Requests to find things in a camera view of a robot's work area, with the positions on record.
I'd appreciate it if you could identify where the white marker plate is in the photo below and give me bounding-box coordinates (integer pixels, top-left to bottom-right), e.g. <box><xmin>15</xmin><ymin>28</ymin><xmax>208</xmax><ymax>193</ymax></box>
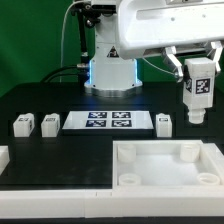
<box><xmin>62</xmin><ymin>110</ymin><xmax>154</xmax><ymax>132</ymax></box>

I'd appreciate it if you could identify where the white U-shaped obstacle fence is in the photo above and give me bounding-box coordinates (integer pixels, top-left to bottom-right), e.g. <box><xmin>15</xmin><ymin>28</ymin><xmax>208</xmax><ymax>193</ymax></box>
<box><xmin>0</xmin><ymin>142</ymin><xmax>224</xmax><ymax>219</ymax></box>

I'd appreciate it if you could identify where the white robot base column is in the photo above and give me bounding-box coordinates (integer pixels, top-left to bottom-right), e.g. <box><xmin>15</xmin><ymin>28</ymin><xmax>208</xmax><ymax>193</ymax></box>
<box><xmin>83</xmin><ymin>0</ymin><xmax>144</xmax><ymax>98</ymax></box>

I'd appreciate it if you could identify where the white square tabletop part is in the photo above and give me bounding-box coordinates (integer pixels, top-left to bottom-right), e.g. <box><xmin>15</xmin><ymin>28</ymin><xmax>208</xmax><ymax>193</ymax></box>
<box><xmin>113</xmin><ymin>140</ymin><xmax>224</xmax><ymax>191</ymax></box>

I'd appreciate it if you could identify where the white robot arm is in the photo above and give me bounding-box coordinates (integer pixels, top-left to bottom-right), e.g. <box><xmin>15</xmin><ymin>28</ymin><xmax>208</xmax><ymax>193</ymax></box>
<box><xmin>117</xmin><ymin>0</ymin><xmax>224</xmax><ymax>78</ymax></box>

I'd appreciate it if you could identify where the black cable bundle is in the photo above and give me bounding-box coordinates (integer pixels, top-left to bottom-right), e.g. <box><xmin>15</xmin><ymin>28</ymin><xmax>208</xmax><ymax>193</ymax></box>
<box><xmin>39</xmin><ymin>65</ymin><xmax>88</xmax><ymax>84</ymax></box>

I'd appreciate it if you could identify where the grey white cable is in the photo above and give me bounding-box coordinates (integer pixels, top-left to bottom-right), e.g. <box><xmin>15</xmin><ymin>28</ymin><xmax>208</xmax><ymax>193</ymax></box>
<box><xmin>59</xmin><ymin>0</ymin><xmax>84</xmax><ymax>83</ymax></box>

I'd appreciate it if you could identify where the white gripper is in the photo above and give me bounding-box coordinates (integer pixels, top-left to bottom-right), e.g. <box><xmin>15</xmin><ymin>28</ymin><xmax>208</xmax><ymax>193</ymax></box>
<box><xmin>162</xmin><ymin>41</ymin><xmax>223</xmax><ymax>82</ymax></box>

